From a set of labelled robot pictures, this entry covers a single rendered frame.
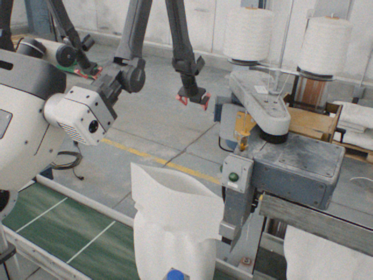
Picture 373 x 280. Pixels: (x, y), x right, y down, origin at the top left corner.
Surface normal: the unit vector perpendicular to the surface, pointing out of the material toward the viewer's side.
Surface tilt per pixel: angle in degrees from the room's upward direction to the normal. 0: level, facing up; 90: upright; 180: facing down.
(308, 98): 90
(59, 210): 0
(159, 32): 90
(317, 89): 90
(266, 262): 90
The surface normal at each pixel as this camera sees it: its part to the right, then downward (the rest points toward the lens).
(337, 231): -0.50, 0.40
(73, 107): -0.20, -0.56
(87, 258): 0.05, -0.87
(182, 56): -0.48, 0.69
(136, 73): 0.87, 0.28
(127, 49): -0.44, 0.02
